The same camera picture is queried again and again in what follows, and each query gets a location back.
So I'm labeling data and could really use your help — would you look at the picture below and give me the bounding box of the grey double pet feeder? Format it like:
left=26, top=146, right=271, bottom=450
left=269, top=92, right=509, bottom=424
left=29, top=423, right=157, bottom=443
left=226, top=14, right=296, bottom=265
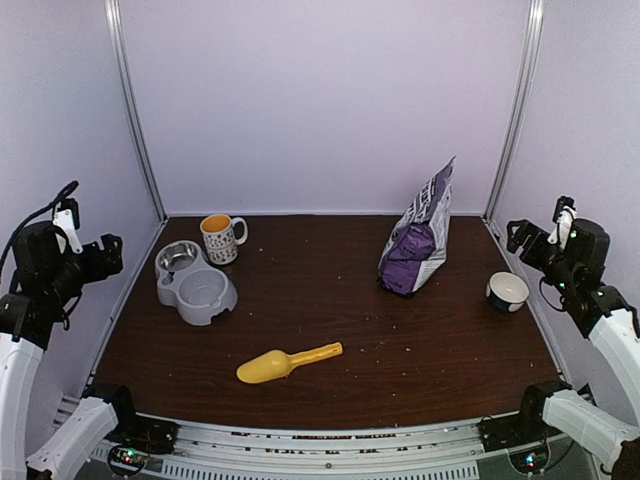
left=154, top=240, right=238, bottom=326

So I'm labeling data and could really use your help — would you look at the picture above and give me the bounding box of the yellow plastic scoop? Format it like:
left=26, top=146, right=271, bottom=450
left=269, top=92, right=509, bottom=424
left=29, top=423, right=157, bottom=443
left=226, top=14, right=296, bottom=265
left=236, top=342, right=343, bottom=384

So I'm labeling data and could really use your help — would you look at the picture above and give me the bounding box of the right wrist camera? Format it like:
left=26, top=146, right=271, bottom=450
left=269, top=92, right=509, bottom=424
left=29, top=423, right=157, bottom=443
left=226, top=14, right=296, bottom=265
left=548, top=196, right=576, bottom=250

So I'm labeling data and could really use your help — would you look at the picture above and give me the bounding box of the patterned mug yellow inside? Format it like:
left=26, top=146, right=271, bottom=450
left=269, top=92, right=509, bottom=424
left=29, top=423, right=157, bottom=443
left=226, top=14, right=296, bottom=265
left=200, top=214, right=249, bottom=266

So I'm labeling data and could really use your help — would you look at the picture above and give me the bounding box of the right aluminium frame post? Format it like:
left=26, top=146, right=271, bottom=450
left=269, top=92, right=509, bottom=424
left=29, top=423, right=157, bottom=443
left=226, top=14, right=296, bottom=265
left=483, top=0, right=545, bottom=224

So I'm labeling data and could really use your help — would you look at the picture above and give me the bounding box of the aluminium frame post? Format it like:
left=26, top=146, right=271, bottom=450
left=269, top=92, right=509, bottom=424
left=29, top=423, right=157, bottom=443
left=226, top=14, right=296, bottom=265
left=104, top=0, right=167, bottom=223
left=483, top=0, right=545, bottom=224

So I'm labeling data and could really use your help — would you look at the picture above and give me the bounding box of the front aluminium rail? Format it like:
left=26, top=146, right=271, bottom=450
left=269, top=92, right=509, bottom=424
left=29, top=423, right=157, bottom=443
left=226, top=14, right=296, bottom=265
left=52, top=394, right=609, bottom=480

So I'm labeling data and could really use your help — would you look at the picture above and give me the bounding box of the white and blue bowl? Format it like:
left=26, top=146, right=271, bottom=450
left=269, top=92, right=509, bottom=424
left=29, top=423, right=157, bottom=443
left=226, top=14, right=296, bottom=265
left=486, top=271, right=530, bottom=313

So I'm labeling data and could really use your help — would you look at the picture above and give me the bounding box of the purple pet food bag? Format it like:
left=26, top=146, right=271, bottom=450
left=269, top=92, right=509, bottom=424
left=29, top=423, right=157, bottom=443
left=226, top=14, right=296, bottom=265
left=378, top=159, right=455, bottom=298

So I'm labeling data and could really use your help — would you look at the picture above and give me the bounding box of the left aluminium frame post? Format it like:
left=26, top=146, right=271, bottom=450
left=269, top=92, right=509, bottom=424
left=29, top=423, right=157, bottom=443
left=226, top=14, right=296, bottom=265
left=104, top=0, right=167, bottom=223

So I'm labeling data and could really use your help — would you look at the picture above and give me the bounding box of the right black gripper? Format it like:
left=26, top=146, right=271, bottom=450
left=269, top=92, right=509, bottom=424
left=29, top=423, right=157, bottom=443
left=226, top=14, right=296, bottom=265
left=506, top=219, right=577, bottom=295

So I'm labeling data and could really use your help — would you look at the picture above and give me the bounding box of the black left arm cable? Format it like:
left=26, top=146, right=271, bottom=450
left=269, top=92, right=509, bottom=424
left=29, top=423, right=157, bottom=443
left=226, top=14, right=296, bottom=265
left=0, top=180, right=80, bottom=291

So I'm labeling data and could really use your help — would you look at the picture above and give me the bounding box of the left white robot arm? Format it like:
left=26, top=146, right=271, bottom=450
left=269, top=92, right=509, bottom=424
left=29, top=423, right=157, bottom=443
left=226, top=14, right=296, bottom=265
left=1, top=221, right=144, bottom=479

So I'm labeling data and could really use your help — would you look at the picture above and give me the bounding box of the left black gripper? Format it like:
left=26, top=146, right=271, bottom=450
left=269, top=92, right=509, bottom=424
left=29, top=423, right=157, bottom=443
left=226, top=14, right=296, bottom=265
left=45, top=233, right=121, bottom=305

